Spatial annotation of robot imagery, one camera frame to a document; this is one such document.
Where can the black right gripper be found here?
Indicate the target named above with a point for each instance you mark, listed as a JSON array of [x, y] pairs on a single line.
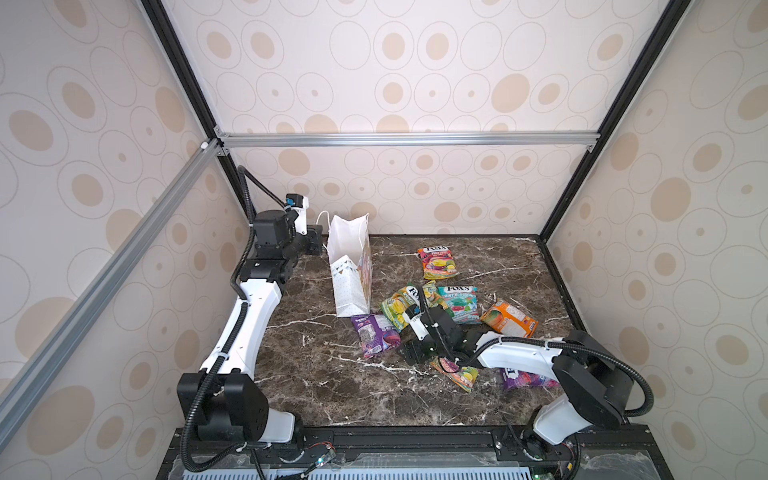
[[412, 346]]

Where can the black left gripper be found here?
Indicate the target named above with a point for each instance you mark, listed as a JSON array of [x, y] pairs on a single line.
[[314, 236]]

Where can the white paper bag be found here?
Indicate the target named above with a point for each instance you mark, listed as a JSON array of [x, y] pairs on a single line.
[[350, 260]]

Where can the purple fox's candy bag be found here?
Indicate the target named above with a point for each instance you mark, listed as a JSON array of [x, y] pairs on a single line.
[[377, 334], [515, 379]]

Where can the pink fruits Fox's candy bag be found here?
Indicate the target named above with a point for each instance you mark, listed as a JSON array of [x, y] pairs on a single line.
[[463, 377]]

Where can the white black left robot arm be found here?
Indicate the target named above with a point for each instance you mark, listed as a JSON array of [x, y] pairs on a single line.
[[221, 402]]

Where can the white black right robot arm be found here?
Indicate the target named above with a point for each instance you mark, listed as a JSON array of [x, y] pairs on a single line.
[[595, 385]]

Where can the yellow green Fox's candy bag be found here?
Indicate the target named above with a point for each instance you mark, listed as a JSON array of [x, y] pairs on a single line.
[[402, 307]]

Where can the Fox's mint blossom candy bag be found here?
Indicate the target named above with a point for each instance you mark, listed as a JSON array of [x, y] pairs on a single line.
[[462, 303]]

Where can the orange Fox's candy bag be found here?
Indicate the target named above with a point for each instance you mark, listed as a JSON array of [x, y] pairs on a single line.
[[508, 320]]

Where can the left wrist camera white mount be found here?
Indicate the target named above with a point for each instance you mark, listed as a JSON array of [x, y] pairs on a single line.
[[297, 205]]

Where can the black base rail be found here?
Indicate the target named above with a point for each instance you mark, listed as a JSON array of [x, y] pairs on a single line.
[[446, 452]]

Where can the silver aluminium back rail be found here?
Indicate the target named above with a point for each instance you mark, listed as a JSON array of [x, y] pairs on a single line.
[[419, 139]]

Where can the silver aluminium rail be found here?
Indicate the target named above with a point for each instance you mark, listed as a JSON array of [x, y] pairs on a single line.
[[44, 366], [419, 139]]

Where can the black corner frame post left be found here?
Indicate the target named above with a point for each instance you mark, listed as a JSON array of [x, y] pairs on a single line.
[[161, 24]]

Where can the black corner frame post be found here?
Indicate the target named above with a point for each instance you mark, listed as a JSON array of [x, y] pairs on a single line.
[[161, 24], [651, 50]]

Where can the silver aluminium left rail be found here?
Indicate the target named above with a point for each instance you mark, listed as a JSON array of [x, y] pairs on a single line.
[[44, 366]]

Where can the black corner frame post right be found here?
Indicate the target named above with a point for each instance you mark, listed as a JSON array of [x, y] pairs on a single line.
[[651, 50]]

